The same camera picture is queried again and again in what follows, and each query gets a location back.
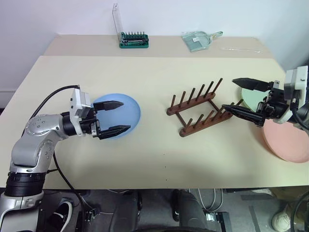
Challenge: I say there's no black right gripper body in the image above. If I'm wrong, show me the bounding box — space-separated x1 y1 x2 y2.
255 80 291 128

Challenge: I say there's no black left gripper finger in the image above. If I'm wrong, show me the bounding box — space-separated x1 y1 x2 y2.
98 125 132 141
93 100 125 112

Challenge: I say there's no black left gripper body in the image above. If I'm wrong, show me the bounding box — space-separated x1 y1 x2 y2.
79 107 102 141

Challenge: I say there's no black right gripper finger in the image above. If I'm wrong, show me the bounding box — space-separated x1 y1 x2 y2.
221 104 264 127
231 77 270 92

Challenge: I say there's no blue plate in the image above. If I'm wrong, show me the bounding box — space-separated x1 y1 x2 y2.
91 93 141 140

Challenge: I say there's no brown wooden dish rack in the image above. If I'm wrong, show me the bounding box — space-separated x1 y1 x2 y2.
166 77 244 138

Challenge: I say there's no green plate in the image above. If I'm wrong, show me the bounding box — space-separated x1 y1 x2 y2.
241 87 269 115

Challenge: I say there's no clear plastic strip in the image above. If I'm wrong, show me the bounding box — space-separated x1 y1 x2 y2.
220 46 262 54

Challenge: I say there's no red plate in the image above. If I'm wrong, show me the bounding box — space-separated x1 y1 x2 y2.
262 119 309 163

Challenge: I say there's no green screwdriver bit case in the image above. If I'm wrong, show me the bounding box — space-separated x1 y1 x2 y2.
112 2 150 49

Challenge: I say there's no clear green plastic dustpan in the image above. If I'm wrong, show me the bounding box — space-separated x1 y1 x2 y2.
181 30 224 53

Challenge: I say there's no dark rounded shape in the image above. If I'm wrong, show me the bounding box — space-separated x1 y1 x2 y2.
103 190 143 232
169 189 209 230

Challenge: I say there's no black shoe with white stripe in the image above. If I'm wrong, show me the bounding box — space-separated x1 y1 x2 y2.
51 197 74 232

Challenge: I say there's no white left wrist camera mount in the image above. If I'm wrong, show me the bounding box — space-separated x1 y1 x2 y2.
69 87 93 137

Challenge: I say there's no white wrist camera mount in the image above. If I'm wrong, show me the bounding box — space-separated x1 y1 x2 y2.
69 87 93 137
272 65 309 125

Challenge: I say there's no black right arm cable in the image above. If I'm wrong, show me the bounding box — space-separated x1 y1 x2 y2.
291 97 309 132

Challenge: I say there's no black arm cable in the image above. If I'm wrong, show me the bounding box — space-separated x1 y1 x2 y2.
291 97 309 132
30 84 85 232

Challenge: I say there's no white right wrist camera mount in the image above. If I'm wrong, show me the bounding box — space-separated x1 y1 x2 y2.
272 65 309 125

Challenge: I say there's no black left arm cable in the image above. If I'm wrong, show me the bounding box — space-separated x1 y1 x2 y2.
30 84 85 232

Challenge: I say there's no white floor cable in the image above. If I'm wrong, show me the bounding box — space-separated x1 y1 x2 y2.
197 188 224 213

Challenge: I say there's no metal table foot bracket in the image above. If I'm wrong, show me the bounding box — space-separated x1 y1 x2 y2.
203 211 233 232

